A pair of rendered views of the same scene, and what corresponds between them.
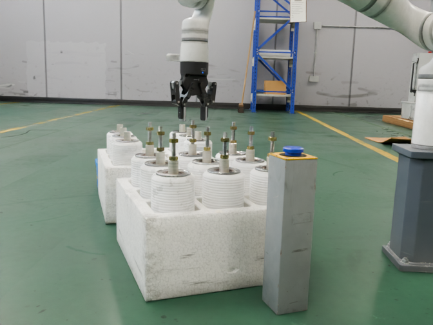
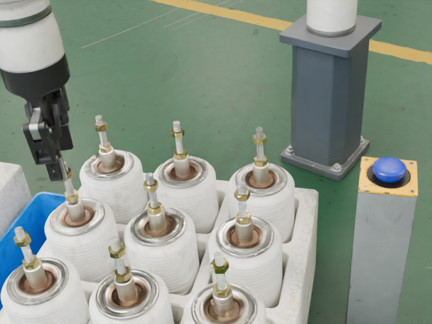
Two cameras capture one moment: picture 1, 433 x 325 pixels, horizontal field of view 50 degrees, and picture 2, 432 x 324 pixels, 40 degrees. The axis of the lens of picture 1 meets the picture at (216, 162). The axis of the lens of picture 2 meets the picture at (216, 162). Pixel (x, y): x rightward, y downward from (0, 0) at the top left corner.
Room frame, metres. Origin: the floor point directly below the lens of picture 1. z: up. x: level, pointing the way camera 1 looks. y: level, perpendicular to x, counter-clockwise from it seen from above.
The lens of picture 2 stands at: (0.72, 0.44, 0.79)
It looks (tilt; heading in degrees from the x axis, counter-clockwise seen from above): 37 degrees down; 308
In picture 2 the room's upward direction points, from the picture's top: 5 degrees counter-clockwise
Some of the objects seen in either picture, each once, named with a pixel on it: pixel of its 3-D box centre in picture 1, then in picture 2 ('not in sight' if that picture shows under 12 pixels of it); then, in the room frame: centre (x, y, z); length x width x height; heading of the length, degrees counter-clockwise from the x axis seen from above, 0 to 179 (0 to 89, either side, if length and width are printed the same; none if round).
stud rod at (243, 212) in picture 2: (224, 148); (242, 206); (1.03, -0.02, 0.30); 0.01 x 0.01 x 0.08
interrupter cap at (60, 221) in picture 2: (192, 154); (77, 216); (1.26, 0.07, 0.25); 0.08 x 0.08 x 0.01
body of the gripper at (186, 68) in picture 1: (194, 77); (40, 87); (1.26, 0.07, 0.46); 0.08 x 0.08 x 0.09
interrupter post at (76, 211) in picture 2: (192, 149); (75, 209); (1.26, 0.07, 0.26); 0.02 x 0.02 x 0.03
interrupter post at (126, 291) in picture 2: (160, 158); (125, 287); (1.10, 0.13, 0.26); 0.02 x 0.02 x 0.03
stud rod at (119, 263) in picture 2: (160, 141); (119, 263); (1.10, 0.13, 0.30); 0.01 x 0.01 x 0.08
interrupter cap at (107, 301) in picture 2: (160, 164); (127, 294); (1.10, 0.13, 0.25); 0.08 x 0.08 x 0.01
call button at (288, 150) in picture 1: (292, 152); (388, 171); (0.90, -0.15, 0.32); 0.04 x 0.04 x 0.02
